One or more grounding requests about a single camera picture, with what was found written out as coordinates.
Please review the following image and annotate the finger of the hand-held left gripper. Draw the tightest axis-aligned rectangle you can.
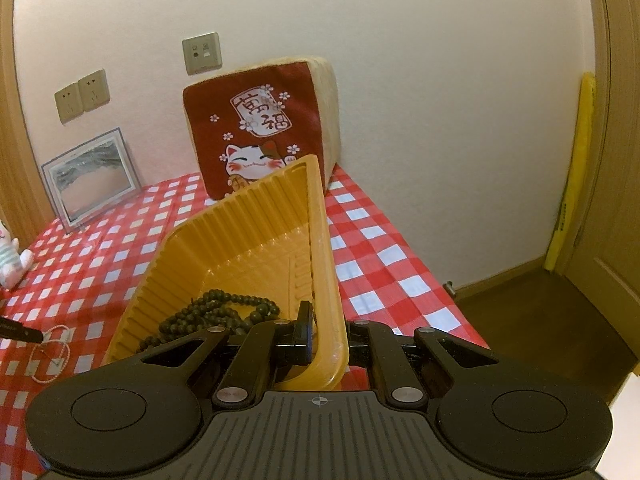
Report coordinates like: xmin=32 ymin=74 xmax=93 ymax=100
xmin=0 ymin=316 xmax=45 ymax=345

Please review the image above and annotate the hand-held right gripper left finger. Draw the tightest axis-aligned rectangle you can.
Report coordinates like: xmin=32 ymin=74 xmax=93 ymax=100
xmin=140 ymin=300 xmax=316 ymax=408

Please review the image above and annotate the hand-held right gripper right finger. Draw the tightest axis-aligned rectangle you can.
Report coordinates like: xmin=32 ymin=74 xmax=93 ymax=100
xmin=345 ymin=317 xmax=501 ymax=403

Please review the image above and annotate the white pearl necklace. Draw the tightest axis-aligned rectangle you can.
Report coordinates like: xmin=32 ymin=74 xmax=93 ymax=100
xmin=29 ymin=325 xmax=72 ymax=385

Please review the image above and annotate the dark wooden bead necklace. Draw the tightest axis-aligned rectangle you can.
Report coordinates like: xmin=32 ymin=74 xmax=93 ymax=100
xmin=137 ymin=287 xmax=281 ymax=353

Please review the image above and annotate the yellow plastic tray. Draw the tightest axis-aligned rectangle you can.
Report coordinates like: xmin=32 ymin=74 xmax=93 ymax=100
xmin=102 ymin=154 xmax=351 ymax=392

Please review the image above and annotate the white rabbit plush toy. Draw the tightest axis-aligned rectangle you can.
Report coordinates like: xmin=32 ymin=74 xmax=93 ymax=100
xmin=0 ymin=220 xmax=35 ymax=291

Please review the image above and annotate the red checkered tablecloth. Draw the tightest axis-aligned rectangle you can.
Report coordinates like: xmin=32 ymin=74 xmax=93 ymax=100
xmin=0 ymin=165 xmax=493 ymax=461

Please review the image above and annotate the wooden baseboard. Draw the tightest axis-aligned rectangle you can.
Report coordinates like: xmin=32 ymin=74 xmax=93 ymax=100
xmin=450 ymin=255 xmax=548 ymax=303

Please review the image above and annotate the framed sand picture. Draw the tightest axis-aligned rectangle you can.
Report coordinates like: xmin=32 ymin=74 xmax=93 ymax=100
xmin=40 ymin=127 xmax=141 ymax=233

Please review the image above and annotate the wooden door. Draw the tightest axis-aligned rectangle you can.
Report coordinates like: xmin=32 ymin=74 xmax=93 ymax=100
xmin=0 ymin=0 xmax=51 ymax=231
xmin=555 ymin=0 xmax=640 ymax=376

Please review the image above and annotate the cat print cushion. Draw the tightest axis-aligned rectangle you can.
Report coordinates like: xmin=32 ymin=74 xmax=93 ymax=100
xmin=182 ymin=55 xmax=343 ymax=201

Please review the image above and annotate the yellow foam strip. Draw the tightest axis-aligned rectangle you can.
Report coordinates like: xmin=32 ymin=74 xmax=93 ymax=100
xmin=544 ymin=72 xmax=598 ymax=273

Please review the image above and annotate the beige wall socket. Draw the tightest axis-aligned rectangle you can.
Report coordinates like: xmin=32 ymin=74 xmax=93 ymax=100
xmin=54 ymin=83 xmax=83 ymax=124
xmin=77 ymin=69 xmax=111 ymax=112
xmin=181 ymin=32 xmax=222 ymax=75

